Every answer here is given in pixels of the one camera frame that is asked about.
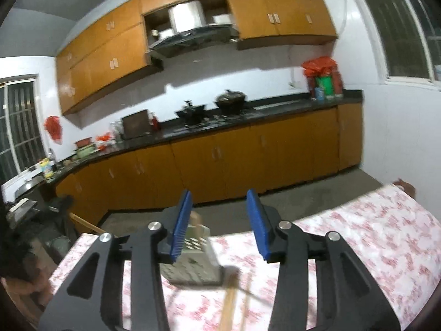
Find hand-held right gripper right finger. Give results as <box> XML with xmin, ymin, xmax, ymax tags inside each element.
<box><xmin>246</xmin><ymin>189</ymin><xmax>402</xmax><ymax>331</ymax></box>

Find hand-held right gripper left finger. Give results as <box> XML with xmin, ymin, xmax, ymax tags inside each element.
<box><xmin>38</xmin><ymin>189</ymin><xmax>193</xmax><ymax>331</ymax></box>

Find white perforated utensil holder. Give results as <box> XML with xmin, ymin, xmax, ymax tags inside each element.
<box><xmin>158</xmin><ymin>211</ymin><xmax>223</xmax><ymax>287</ymax></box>

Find wooden chopstick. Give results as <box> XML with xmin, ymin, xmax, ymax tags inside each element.
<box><xmin>219</xmin><ymin>272</ymin><xmax>240</xmax><ymax>331</ymax></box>

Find wooden base cabinets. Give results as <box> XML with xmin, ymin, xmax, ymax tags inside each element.
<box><xmin>54</xmin><ymin>104</ymin><xmax>364</xmax><ymax>230</ymax></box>

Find black kitchen countertop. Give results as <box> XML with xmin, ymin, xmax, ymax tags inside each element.
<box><xmin>0</xmin><ymin>90</ymin><xmax>364</xmax><ymax>201</ymax></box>

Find floral tablecloth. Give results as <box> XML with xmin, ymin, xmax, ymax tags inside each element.
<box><xmin>48</xmin><ymin>183</ymin><xmax>441</xmax><ymax>331</ymax></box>

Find gas stove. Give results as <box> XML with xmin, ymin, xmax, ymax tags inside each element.
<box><xmin>181</xmin><ymin>108</ymin><xmax>257</xmax><ymax>130</ymax></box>

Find dark cutting board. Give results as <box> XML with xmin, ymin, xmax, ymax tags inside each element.
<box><xmin>121</xmin><ymin>109</ymin><xmax>152</xmax><ymax>139</ymax></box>

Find black wok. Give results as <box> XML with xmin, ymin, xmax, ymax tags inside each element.
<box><xmin>174</xmin><ymin>100</ymin><xmax>207</xmax><ymax>125</ymax></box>

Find orange plastic bag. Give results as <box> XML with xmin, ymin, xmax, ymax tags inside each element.
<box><xmin>96</xmin><ymin>134</ymin><xmax>116</xmax><ymax>150</ymax></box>

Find green basin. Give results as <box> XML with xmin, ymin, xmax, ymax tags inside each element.
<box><xmin>74</xmin><ymin>145</ymin><xmax>97</xmax><ymax>159</ymax></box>

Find wok with lid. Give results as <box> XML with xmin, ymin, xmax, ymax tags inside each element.
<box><xmin>214</xmin><ymin>90</ymin><xmax>248</xmax><ymax>111</ymax></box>

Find yellow detergent bottle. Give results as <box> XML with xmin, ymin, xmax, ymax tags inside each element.
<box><xmin>39</xmin><ymin>159</ymin><xmax>54</xmax><ymax>179</ymax></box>

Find green packet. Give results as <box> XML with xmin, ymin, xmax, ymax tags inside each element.
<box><xmin>316</xmin><ymin>76</ymin><xmax>335</xmax><ymax>99</ymax></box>

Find hanging red plastic bag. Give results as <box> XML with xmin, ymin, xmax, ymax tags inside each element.
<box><xmin>44</xmin><ymin>115</ymin><xmax>64</xmax><ymax>145</ymax></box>

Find red bag on packets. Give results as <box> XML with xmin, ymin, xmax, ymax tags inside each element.
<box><xmin>302</xmin><ymin>56</ymin><xmax>337</xmax><ymax>77</ymax></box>

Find small barred window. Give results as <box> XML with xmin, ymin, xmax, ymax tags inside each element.
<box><xmin>0</xmin><ymin>74</ymin><xmax>49</xmax><ymax>181</ymax></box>

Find steel range hood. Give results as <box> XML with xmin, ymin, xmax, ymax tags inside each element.
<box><xmin>147</xmin><ymin>2</ymin><xmax>241</xmax><ymax>59</ymax></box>

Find large barred window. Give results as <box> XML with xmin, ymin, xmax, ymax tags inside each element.
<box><xmin>348</xmin><ymin>0</ymin><xmax>441</xmax><ymax>92</ymax></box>

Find wooden wall cabinets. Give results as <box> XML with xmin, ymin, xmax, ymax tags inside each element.
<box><xmin>55</xmin><ymin>0</ymin><xmax>338</xmax><ymax>116</ymax></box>

